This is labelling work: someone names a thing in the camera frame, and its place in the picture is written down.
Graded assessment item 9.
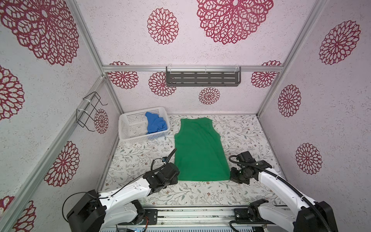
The green tank top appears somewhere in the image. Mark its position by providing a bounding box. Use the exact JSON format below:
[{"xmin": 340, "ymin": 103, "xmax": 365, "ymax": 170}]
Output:
[{"xmin": 174, "ymin": 118, "xmax": 230, "ymax": 182}]

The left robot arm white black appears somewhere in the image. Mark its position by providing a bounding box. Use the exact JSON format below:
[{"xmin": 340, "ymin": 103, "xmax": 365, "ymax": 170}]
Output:
[{"xmin": 64, "ymin": 162, "xmax": 180, "ymax": 232}]

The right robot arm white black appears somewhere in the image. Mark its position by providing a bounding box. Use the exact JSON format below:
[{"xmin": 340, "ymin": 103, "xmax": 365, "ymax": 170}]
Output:
[{"xmin": 229, "ymin": 151, "xmax": 338, "ymax": 232}]

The blue tank top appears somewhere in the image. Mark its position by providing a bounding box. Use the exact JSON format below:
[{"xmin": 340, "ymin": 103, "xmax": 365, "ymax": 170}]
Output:
[{"xmin": 145, "ymin": 112, "xmax": 168, "ymax": 134}]

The white plastic laundry basket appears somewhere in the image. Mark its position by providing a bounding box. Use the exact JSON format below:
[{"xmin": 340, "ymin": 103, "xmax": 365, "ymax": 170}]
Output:
[{"xmin": 118, "ymin": 107, "xmax": 171, "ymax": 143}]

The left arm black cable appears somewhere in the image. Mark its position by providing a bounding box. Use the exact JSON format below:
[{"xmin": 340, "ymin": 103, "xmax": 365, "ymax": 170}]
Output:
[{"xmin": 61, "ymin": 148, "xmax": 178, "ymax": 223}]

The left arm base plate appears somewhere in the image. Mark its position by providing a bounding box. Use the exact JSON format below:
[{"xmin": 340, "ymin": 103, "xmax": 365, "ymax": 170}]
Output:
[{"xmin": 119, "ymin": 209, "xmax": 158, "ymax": 226}]

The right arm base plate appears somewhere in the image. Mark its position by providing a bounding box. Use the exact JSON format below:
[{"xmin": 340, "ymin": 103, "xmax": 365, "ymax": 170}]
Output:
[{"xmin": 233, "ymin": 207, "xmax": 274, "ymax": 225}]

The aluminium front rail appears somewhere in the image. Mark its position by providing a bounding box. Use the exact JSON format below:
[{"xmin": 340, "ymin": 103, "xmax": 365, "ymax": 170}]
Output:
[{"xmin": 98, "ymin": 205, "xmax": 290, "ymax": 230}]

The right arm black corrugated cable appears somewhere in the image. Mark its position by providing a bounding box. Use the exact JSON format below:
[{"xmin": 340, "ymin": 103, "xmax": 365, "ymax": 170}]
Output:
[{"xmin": 228, "ymin": 155, "xmax": 333, "ymax": 232}]

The grey metal wall shelf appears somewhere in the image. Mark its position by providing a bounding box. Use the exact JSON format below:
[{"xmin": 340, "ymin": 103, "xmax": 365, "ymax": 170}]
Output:
[{"xmin": 165, "ymin": 67, "xmax": 241, "ymax": 87}]

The black wire wall rack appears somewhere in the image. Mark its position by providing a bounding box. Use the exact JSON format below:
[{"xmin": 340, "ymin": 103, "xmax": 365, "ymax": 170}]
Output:
[{"xmin": 75, "ymin": 91, "xmax": 109, "ymax": 134}]

